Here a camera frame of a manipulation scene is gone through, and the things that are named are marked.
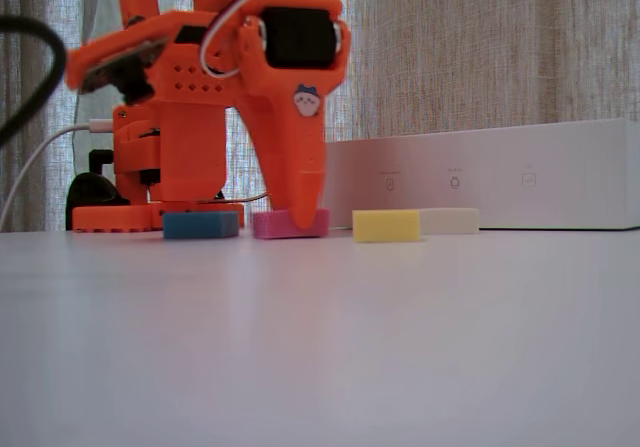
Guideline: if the black table clamp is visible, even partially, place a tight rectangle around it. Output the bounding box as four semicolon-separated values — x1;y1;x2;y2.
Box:
66;149;131;231

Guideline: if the white cardboard box bin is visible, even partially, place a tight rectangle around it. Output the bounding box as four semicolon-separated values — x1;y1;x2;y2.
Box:
322;118;640;232

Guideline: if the thick black cable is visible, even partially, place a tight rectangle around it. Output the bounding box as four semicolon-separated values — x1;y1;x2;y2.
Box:
0;15;69;146

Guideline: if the cream foam cuboid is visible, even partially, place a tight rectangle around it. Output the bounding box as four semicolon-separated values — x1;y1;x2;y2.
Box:
418;207;480;235

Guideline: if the wrist camera with orange mount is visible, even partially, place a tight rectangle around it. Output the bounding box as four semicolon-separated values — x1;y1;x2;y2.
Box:
66;10;172;106

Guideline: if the white red black gripper cable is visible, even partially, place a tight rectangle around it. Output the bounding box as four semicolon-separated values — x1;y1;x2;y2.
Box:
199;0;321;78

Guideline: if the beige woven curtain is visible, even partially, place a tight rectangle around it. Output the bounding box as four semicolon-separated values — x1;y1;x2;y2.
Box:
0;0;640;233

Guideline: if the blue foam cuboid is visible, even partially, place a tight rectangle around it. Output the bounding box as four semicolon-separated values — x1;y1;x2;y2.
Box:
162;210;241;240

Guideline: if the white USB cable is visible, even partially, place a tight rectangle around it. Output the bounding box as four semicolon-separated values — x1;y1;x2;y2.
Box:
0;119;115;231

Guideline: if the yellow foam cuboid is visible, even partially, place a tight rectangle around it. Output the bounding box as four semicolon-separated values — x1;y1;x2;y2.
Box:
352;209;421;244

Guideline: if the orange gripper with servo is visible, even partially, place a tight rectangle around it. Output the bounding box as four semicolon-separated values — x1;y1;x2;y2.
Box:
237;0;353;231

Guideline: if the pink foam cuboid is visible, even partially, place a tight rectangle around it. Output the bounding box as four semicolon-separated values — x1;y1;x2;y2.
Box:
252;208;331;241

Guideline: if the white servo cable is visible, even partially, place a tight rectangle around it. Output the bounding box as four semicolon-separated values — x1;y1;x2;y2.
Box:
197;190;272;206

